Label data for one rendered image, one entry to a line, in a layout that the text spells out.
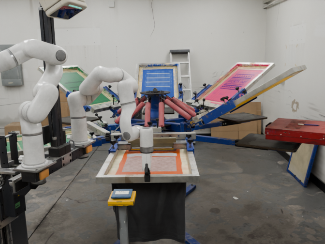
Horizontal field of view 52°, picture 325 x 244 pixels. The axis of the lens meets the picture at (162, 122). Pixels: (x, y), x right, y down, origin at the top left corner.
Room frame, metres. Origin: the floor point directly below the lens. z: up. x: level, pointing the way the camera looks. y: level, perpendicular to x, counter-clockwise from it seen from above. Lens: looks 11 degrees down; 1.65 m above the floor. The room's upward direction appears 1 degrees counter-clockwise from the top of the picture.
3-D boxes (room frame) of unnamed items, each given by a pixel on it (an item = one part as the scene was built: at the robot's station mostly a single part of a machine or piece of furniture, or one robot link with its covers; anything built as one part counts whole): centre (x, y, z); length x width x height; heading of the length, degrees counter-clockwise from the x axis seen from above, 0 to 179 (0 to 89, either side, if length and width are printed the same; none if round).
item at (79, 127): (1.99, 0.53, 1.21); 0.16 x 0.13 x 0.15; 74
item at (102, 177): (2.15, 0.08, 0.97); 0.79 x 0.58 x 0.04; 179
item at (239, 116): (3.53, -0.52, 0.91); 1.34 x 0.40 x 0.08; 119
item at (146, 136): (1.80, 0.12, 1.22); 0.15 x 0.10 x 0.11; 63
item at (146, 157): (1.78, 0.09, 1.09); 0.10 x 0.07 x 0.11; 179
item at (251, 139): (2.86, -0.51, 0.91); 1.34 x 0.40 x 0.08; 59
